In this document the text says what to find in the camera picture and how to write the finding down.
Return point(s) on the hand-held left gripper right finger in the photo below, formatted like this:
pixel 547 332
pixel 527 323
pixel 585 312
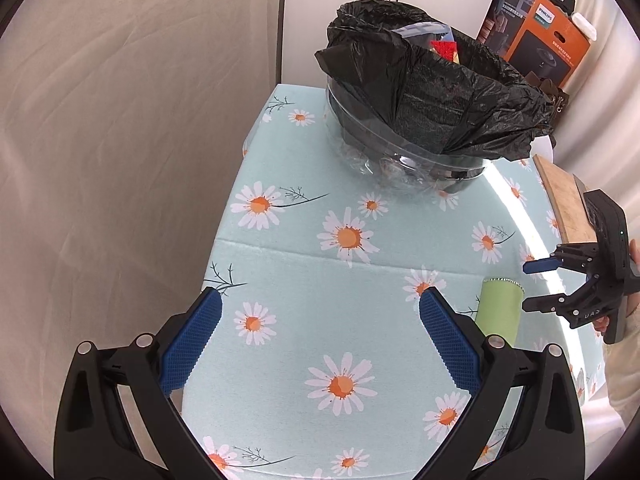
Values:
pixel 447 340

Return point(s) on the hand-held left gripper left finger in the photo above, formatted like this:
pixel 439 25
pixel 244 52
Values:
pixel 192 340

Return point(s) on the daisy print tablecloth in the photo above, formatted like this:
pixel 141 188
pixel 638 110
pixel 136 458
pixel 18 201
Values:
pixel 325 260

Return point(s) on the wooden cutting board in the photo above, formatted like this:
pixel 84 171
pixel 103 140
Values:
pixel 565 200

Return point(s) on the small white box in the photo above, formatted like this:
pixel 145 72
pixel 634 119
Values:
pixel 585 26

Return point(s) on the clear plastic bin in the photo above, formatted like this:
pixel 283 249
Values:
pixel 400 170

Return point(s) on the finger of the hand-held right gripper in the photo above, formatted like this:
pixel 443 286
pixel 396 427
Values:
pixel 545 264
pixel 555 304

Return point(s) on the brown handbag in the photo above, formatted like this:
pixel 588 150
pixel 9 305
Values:
pixel 547 95

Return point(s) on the beige curtain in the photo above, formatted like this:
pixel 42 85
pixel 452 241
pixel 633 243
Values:
pixel 125 135

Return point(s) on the black trash bag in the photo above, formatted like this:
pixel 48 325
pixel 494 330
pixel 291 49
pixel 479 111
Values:
pixel 450 100

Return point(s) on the beige clothing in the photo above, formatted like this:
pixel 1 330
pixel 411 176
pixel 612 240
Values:
pixel 622 380

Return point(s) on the orange and black cardboard box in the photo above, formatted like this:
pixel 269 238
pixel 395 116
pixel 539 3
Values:
pixel 540 45

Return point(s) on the green paper cup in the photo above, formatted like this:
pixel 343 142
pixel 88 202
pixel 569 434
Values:
pixel 495 315

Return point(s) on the person's right hand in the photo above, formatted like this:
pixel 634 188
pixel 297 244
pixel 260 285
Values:
pixel 635 252

